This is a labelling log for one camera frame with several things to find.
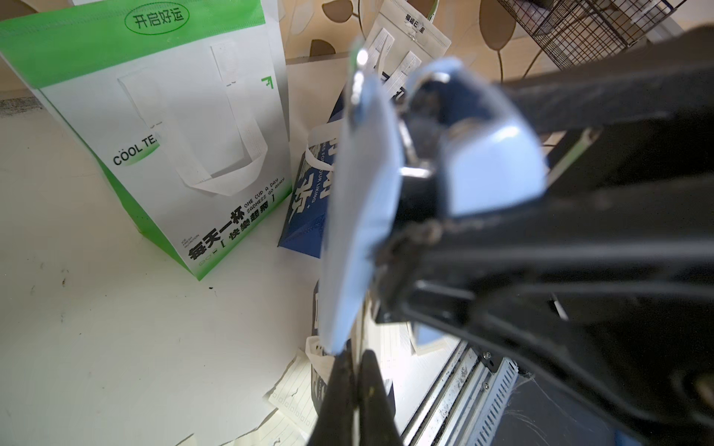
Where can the right wire basket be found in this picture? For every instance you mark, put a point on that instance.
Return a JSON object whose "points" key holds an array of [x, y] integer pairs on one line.
{"points": [[573, 33]]}

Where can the light blue stapler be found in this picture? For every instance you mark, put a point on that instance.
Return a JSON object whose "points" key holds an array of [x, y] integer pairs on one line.
{"points": [[457, 129]]}

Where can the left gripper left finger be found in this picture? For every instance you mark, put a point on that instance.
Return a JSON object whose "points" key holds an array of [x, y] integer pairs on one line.
{"points": [[334, 425]]}

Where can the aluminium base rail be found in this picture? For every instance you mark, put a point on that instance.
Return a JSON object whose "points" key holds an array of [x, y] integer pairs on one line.
{"points": [[466, 402]]}

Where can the green white cool tea bag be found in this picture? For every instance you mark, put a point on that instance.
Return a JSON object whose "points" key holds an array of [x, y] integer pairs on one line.
{"points": [[180, 102]]}

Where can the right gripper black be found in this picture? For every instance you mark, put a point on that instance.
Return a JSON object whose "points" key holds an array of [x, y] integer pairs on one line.
{"points": [[601, 280]]}

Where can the dark navy bag right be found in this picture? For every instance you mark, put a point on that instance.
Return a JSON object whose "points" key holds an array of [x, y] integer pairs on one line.
{"points": [[400, 41]]}

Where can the receipt paper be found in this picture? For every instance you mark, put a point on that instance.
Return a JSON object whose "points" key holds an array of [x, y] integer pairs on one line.
{"points": [[275, 430], [300, 392]]}

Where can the small dark navy bag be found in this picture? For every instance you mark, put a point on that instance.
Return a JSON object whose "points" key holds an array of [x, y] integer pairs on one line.
{"points": [[318, 345]]}

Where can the blue takeaway bag white handles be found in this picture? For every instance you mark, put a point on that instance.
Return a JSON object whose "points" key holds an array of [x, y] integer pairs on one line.
{"points": [[309, 200]]}

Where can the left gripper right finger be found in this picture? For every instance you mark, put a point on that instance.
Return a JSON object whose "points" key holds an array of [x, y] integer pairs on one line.
{"points": [[376, 420]]}

